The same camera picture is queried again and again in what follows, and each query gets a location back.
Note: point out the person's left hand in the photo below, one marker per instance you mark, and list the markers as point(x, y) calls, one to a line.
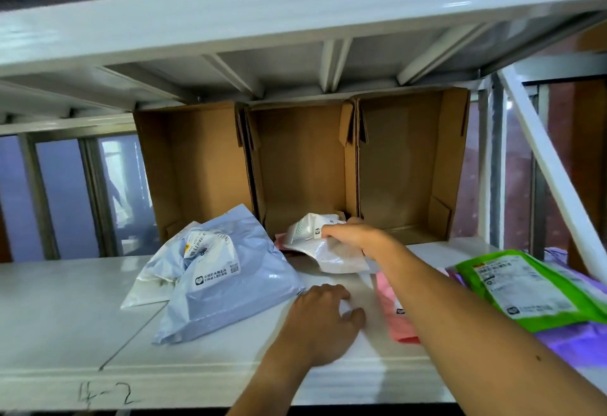
point(322, 330)

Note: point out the person's right hand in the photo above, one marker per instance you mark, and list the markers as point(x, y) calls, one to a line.
point(360, 235)

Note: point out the large grey-blue mailer bag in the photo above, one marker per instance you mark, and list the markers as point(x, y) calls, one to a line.
point(256, 287)

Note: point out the small pink packet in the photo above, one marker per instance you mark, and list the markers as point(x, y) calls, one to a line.
point(280, 241)

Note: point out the purple mailer bag front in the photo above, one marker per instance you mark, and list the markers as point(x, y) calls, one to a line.
point(557, 255)

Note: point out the purple mailer bag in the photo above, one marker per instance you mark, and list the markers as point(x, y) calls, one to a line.
point(557, 255)
point(578, 344)

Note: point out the green mailer bag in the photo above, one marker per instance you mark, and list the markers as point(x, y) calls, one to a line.
point(588, 304)

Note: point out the person's right forearm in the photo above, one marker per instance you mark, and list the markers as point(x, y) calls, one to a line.
point(474, 335)

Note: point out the white metal shelf rack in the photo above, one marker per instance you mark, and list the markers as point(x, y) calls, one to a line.
point(57, 316)

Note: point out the open brown cardboard box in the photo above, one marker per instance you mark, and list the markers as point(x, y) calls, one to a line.
point(303, 164)
point(408, 159)
point(199, 169)

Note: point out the metal window frame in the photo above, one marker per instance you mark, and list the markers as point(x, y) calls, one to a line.
point(92, 192)

